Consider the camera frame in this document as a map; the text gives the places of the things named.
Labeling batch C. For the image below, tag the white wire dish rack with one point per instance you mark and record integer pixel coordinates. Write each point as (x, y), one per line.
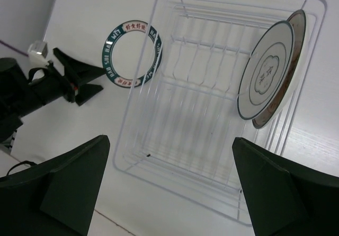
(181, 120)

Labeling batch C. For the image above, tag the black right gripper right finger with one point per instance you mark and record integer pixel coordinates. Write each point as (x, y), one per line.
(284, 197)

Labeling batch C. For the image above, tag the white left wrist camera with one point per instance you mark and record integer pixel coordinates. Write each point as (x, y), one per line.
(37, 53)

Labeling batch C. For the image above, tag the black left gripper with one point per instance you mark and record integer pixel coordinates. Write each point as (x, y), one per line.
(49, 85)

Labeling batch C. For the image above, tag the orange sunburst plate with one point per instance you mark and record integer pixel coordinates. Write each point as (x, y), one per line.
(300, 23)

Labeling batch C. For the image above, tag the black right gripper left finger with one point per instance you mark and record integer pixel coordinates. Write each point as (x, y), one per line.
(55, 197)

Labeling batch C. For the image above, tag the white plate grey rings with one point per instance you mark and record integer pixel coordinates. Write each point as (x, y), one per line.
(265, 71)

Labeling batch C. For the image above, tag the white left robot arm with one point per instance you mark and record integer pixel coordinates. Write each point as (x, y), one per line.
(22, 95)

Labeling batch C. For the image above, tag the green rimmed white plate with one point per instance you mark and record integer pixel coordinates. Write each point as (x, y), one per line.
(132, 53)

